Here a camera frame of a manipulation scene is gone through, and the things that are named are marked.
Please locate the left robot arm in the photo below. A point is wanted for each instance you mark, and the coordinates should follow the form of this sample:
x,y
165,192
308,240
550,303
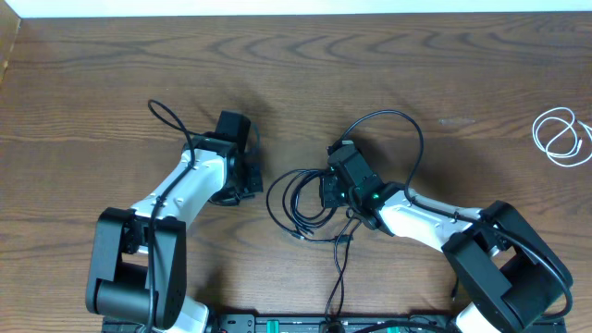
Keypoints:
x,y
138,271

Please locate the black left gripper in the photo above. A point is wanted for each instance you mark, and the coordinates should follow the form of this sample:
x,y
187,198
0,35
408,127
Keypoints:
x,y
256,187

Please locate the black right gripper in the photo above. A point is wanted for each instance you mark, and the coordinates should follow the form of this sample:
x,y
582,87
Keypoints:
x,y
327,185

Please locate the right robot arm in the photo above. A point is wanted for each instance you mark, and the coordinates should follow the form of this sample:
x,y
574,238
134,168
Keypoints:
x,y
510,274

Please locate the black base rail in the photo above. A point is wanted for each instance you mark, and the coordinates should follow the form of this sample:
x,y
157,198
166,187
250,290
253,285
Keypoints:
x,y
249,323

